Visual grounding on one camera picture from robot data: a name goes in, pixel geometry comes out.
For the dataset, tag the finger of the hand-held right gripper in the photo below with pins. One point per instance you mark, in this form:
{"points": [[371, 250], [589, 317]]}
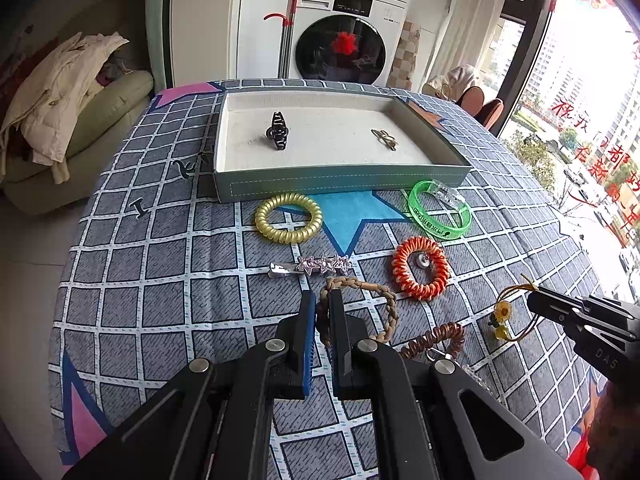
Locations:
{"points": [[615, 310], [550, 305]]}

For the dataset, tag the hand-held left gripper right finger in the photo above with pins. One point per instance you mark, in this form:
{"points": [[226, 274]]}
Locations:
{"points": [[336, 350]]}

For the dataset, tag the cream jacket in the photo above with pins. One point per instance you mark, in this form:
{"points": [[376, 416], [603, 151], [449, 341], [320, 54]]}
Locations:
{"points": [[60, 90]]}

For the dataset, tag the grey checked printed blanket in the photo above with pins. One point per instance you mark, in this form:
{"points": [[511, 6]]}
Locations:
{"points": [[150, 260]]}

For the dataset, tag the pale green sofa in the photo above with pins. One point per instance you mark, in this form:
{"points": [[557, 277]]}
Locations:
{"points": [[115, 105]]}

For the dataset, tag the person's right forearm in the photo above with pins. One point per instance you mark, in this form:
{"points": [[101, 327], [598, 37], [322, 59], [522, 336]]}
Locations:
{"points": [[617, 420]]}

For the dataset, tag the white washing machine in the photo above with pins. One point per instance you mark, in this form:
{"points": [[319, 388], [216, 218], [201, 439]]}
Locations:
{"points": [[350, 0]]}

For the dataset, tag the black hair claw clip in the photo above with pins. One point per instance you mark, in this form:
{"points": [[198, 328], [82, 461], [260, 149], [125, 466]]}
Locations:
{"points": [[278, 130]]}

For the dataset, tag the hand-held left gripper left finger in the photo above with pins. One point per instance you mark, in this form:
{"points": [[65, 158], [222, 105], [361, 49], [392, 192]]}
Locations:
{"points": [[307, 342]]}

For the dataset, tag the clear plastic hair clip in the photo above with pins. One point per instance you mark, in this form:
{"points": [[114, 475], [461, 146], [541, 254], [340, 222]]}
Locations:
{"points": [[445, 191]]}

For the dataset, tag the dark window frame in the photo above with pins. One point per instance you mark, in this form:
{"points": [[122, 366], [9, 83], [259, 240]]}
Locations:
{"points": [[535, 15]]}

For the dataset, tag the silver star hair clip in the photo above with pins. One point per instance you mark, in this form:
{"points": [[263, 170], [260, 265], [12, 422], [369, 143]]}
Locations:
{"points": [[320, 263]]}

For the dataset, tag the red flower decoration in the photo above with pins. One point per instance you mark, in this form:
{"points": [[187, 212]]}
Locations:
{"points": [[344, 43]]}

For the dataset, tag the red window lettering stickers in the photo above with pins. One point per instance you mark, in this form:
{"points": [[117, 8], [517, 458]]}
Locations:
{"points": [[590, 155]]}

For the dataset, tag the cream cloth on chair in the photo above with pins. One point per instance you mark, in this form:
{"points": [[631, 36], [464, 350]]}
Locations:
{"points": [[457, 80]]}

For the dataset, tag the teal jewelry tray box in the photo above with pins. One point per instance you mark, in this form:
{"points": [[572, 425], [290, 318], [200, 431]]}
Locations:
{"points": [[350, 182]]}

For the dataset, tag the white curtain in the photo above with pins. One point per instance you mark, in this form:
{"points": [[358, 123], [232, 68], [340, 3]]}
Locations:
{"points": [[465, 15]]}

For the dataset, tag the bronze metal hair clip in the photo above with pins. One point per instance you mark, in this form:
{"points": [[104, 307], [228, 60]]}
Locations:
{"points": [[385, 139]]}

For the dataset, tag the grey pole with red hook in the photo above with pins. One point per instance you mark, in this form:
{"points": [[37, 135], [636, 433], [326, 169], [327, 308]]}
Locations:
{"points": [[286, 50]]}

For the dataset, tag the brown chair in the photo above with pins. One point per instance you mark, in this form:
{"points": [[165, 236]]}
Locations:
{"points": [[474, 100], [492, 115]]}

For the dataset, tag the clear crystal hair clip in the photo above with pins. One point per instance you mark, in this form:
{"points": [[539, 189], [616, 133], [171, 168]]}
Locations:
{"points": [[472, 372]]}

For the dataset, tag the white cabinet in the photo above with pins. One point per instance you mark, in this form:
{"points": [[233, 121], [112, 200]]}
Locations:
{"points": [[260, 50]]}

